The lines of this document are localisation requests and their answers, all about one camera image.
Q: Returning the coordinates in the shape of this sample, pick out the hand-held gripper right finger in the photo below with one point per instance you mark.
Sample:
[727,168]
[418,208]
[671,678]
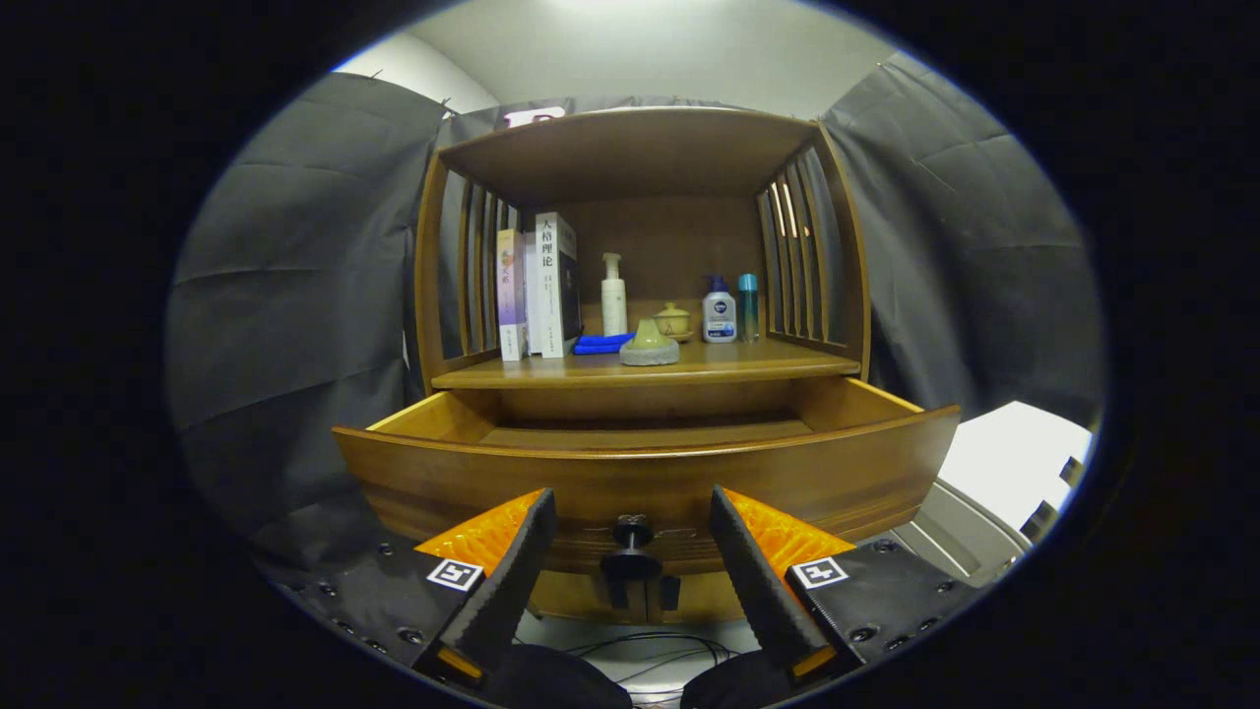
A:
[758,591]

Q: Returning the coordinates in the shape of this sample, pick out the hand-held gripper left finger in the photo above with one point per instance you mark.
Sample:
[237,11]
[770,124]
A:
[512,581]

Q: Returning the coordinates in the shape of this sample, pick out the brown wooden drawer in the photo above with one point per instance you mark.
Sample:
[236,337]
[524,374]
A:
[591,473]

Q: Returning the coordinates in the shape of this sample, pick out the green grey scrub brush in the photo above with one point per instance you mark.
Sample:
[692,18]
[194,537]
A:
[650,345]

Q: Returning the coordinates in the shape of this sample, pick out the wooden cabinet door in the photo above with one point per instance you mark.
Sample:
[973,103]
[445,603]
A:
[571,596]
[714,599]

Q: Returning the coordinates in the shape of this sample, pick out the wooden countertop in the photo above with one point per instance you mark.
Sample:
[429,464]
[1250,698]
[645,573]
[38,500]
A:
[748,359]

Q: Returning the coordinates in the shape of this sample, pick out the brown wooden cabinet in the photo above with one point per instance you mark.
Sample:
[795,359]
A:
[669,236]

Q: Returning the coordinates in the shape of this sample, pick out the person's right leg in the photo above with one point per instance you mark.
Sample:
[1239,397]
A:
[728,689]

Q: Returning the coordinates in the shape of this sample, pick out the person's leg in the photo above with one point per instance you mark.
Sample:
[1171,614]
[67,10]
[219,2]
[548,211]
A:
[728,689]
[561,684]

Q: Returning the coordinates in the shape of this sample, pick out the person's left leg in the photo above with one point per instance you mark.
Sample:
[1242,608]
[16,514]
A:
[561,684]

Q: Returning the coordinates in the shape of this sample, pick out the grey ribbed panel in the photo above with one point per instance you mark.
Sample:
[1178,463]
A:
[965,537]

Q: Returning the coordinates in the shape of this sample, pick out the blue folded cloth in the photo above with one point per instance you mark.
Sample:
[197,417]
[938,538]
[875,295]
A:
[600,344]

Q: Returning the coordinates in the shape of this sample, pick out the white blue-capped lotion bottle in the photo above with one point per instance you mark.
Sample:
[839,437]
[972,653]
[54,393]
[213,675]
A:
[720,315]

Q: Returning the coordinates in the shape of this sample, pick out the yellow lidded teacup with saucer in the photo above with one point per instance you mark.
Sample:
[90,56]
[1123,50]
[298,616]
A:
[674,320]

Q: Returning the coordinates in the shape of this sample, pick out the purple book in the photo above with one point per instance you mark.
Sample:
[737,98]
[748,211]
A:
[511,295]

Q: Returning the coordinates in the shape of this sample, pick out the clear teal bottle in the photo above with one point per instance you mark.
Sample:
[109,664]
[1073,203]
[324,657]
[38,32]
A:
[748,305]

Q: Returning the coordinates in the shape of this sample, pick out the white board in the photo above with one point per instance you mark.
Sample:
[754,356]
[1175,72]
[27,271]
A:
[1014,458]

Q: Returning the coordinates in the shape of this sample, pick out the white pump bottle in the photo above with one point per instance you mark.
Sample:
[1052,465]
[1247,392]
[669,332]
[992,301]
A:
[614,305]

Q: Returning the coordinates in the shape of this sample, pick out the thick white book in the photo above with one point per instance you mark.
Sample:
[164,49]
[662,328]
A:
[553,286]

